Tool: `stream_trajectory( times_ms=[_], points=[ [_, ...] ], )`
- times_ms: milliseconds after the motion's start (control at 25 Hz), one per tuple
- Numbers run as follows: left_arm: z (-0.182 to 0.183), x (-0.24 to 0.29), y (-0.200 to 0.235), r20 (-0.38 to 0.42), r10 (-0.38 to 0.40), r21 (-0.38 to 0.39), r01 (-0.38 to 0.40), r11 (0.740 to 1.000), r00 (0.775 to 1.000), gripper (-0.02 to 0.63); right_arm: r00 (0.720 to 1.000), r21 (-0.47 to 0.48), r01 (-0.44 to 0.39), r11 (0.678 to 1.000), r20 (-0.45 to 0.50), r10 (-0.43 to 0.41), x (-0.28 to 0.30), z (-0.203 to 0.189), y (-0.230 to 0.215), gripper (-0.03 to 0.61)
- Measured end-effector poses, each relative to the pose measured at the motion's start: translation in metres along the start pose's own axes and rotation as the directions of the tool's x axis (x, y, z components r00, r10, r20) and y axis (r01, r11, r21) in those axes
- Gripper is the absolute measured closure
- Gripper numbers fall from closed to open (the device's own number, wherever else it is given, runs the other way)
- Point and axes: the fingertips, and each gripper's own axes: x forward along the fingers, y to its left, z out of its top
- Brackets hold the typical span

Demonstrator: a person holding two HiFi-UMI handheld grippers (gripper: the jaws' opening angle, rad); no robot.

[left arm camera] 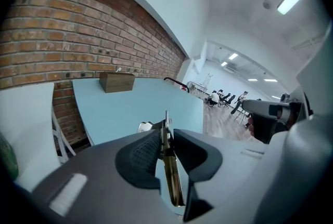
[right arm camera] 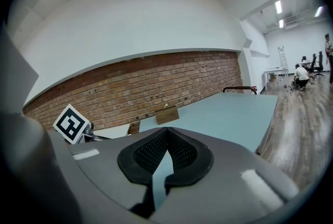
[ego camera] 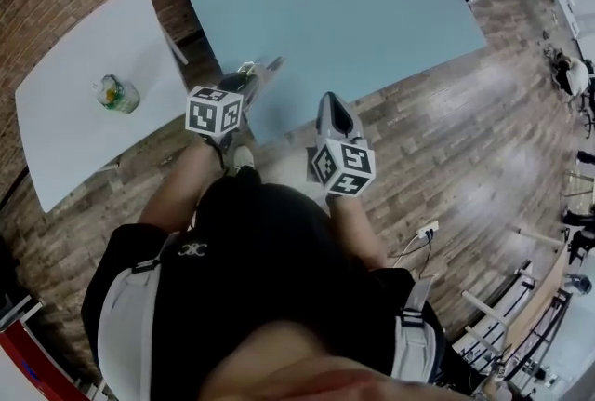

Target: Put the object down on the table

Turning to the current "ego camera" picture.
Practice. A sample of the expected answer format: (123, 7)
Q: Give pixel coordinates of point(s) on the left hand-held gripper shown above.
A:
(214, 110)

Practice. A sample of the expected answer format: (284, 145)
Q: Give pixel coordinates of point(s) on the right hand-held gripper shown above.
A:
(344, 166)

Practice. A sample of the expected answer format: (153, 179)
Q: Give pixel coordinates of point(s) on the small green white object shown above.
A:
(247, 69)

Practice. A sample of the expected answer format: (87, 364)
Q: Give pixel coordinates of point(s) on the person's left forearm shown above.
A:
(186, 185)

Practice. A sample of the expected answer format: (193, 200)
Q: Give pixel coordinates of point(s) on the person's right forearm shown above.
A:
(358, 231)

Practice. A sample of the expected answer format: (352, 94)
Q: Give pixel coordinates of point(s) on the light blue table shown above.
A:
(334, 17)

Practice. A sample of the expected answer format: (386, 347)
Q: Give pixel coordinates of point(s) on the person's white shoe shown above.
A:
(242, 159)

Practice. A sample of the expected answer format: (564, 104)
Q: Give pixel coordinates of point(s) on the white power strip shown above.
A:
(427, 230)

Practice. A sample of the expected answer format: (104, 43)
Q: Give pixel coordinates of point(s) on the clear glass jar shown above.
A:
(118, 94)

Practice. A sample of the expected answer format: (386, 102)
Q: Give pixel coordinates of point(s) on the person's black shirt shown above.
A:
(260, 259)

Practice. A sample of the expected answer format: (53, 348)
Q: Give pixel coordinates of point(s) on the white table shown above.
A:
(79, 41)

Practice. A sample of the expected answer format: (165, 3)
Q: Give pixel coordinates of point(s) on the red and white box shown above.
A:
(28, 366)

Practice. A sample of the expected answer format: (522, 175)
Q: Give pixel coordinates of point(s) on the wooden desk with metal frame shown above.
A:
(534, 306)

